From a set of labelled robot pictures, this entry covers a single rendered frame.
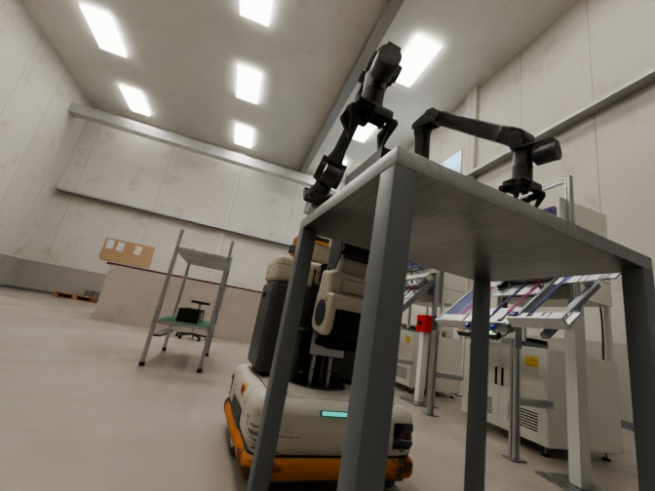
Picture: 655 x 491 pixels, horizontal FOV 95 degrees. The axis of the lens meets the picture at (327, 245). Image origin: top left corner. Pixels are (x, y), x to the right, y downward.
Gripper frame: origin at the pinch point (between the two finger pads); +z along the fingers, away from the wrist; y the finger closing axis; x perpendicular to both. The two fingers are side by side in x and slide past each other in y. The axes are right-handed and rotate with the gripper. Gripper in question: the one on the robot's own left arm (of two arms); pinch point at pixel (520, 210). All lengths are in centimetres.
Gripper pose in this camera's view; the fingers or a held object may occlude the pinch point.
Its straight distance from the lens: 111.8
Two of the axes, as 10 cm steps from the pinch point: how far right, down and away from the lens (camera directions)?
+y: 9.0, 2.5, 3.6
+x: -4.0, 1.5, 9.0
